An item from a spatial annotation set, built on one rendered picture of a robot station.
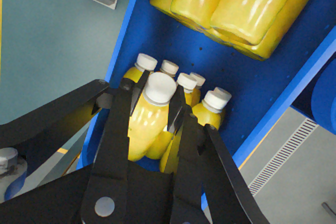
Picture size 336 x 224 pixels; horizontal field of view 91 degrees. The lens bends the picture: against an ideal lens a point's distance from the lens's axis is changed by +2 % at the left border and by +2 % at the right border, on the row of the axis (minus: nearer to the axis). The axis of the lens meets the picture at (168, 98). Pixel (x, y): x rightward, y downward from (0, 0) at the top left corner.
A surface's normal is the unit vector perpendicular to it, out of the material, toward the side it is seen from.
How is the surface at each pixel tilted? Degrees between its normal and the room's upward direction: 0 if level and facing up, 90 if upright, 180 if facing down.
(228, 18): 40
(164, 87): 65
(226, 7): 55
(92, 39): 0
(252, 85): 73
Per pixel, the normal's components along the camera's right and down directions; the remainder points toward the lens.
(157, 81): 0.36, -0.61
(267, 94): -0.91, -0.41
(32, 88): -0.02, 0.37
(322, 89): -1.00, -0.05
